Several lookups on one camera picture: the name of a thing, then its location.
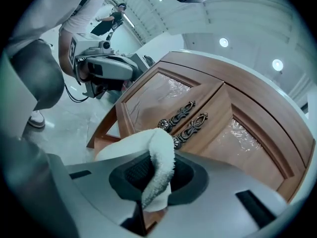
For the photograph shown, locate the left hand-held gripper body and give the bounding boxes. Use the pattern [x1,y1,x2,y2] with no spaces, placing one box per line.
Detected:
[66,32,125,99]

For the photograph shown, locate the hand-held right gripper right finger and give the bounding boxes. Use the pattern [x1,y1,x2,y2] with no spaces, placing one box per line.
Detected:
[164,150,294,231]

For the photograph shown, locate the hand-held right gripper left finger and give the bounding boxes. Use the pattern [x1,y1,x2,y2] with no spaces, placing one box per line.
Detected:
[47,150,156,237]

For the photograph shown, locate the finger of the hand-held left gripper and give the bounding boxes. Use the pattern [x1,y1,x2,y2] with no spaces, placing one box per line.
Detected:
[86,55,140,81]

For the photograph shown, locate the wooden cabinet door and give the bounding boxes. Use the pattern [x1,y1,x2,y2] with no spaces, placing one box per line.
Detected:
[120,66,225,149]
[182,83,308,204]

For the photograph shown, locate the white fluffy cloth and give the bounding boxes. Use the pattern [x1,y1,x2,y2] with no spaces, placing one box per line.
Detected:
[95,127,177,213]

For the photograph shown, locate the person's left forearm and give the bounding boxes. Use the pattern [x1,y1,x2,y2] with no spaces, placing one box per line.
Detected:
[58,28,76,76]

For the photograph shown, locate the wooden vanity cabinet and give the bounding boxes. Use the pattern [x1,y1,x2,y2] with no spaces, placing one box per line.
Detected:
[86,50,311,206]

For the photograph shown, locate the person's left hand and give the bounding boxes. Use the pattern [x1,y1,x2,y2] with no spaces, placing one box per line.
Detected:
[78,64,90,82]

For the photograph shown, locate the person's grey trousers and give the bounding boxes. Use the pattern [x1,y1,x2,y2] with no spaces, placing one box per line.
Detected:
[9,39,65,112]

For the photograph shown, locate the person's white shirt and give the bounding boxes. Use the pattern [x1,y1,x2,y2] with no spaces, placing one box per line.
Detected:
[4,0,110,57]

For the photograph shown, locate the person's right shoe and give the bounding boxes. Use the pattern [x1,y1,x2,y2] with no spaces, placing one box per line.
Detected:
[28,110,47,129]

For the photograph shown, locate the thin black cable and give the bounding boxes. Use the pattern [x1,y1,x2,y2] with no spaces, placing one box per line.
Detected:
[64,81,90,102]

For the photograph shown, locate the ornate metal door handle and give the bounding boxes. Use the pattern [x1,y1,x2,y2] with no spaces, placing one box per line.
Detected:
[171,112,209,150]
[157,100,197,134]

